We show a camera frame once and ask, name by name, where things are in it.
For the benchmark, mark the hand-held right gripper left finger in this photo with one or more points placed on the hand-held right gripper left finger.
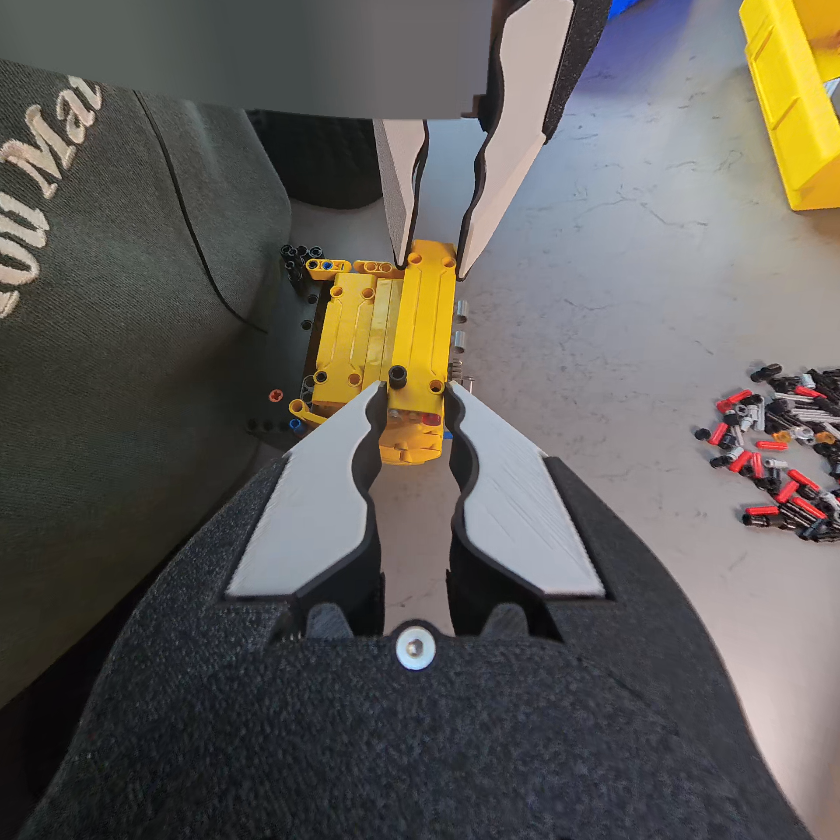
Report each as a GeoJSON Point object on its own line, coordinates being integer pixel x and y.
{"type": "Point", "coordinates": [302, 525]}

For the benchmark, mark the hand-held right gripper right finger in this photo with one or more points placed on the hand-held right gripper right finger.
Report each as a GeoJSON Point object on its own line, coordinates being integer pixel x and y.
{"type": "Point", "coordinates": [525, 525]}

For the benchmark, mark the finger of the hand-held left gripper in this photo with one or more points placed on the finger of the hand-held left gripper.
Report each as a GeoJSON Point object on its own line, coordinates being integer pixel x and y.
{"type": "Point", "coordinates": [397, 170]}
{"type": "Point", "coordinates": [525, 98]}

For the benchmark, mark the yellow lego beam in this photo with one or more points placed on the yellow lego beam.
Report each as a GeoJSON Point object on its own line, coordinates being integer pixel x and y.
{"type": "Point", "coordinates": [426, 315]}

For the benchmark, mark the yellow lego model black base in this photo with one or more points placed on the yellow lego model black base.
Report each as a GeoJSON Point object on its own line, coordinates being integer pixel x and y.
{"type": "Point", "coordinates": [354, 328]}

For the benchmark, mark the pile of red black lego pins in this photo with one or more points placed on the pile of red black lego pins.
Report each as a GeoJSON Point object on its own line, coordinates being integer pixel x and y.
{"type": "Point", "coordinates": [781, 446]}

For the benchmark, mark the blue parts bin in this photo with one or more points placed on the blue parts bin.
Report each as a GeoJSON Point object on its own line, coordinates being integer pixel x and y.
{"type": "Point", "coordinates": [617, 6]}

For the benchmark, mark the yellow parts bin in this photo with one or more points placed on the yellow parts bin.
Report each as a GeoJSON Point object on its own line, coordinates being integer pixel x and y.
{"type": "Point", "coordinates": [794, 118]}

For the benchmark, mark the person's green sweatshirt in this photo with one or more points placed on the person's green sweatshirt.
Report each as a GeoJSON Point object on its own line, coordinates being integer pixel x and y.
{"type": "Point", "coordinates": [98, 361]}

